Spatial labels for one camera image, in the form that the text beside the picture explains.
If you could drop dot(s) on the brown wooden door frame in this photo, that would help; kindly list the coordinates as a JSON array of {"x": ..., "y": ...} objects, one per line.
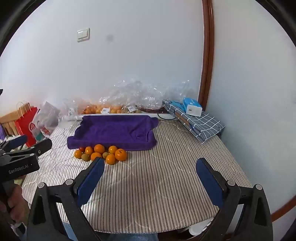
[{"x": 208, "y": 53}]

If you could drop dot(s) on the red paper bag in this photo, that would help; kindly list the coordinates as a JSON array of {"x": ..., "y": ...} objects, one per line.
[{"x": 24, "y": 125}]

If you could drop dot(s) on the white container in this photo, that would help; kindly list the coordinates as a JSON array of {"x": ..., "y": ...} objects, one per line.
[{"x": 198, "y": 228}]

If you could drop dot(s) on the brown-green kiwi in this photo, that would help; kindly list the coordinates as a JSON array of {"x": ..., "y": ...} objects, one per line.
[{"x": 85, "y": 157}]

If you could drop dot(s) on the blue and white box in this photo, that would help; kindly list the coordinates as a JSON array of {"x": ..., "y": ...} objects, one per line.
[{"x": 193, "y": 107}]

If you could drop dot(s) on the blue plaid folded cloth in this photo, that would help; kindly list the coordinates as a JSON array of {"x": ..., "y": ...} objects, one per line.
[{"x": 205, "y": 127}]

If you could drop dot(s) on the white light switch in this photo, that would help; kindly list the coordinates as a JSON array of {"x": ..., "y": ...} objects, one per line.
[{"x": 83, "y": 34}]

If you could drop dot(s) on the clear plastic bag of fruit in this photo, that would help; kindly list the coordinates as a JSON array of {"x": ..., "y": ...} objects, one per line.
[{"x": 129, "y": 97}]

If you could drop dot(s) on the white plastic bag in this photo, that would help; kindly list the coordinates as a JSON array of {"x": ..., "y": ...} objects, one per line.
[{"x": 47, "y": 115}]

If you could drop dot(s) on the brown wooden baseboard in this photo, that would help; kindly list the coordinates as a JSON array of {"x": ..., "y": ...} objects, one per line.
[{"x": 281, "y": 213}]

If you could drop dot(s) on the blue packet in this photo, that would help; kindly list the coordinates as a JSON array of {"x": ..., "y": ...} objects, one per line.
[{"x": 178, "y": 105}]

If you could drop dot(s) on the wooden chair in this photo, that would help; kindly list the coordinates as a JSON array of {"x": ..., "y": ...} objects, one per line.
[{"x": 8, "y": 125}]

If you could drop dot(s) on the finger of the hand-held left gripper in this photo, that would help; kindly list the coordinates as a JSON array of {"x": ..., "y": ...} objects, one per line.
[
  {"x": 17, "y": 141},
  {"x": 41, "y": 146}
]

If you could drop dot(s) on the crumpled clear plastic bag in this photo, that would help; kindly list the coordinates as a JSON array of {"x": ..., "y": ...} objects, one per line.
[{"x": 180, "y": 92}]

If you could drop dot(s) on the person's left hand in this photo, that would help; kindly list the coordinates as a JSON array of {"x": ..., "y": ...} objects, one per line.
[{"x": 19, "y": 204}]

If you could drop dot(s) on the clear plastic bag of oranges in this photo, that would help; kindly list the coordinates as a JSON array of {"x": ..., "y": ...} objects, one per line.
[{"x": 92, "y": 109}]

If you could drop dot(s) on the small orange mandarin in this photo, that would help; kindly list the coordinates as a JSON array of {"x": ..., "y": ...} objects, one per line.
[{"x": 78, "y": 153}]

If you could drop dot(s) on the purple towel-lined tray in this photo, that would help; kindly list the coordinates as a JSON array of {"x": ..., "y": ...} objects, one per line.
[{"x": 115, "y": 132}]

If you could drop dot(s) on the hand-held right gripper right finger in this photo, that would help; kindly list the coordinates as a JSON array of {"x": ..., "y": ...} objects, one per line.
[{"x": 208, "y": 183}]

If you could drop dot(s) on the large orange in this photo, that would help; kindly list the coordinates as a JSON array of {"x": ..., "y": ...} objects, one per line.
[{"x": 121, "y": 154}]

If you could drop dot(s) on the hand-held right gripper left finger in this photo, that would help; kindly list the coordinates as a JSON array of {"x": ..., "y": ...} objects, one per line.
[{"x": 90, "y": 183}]

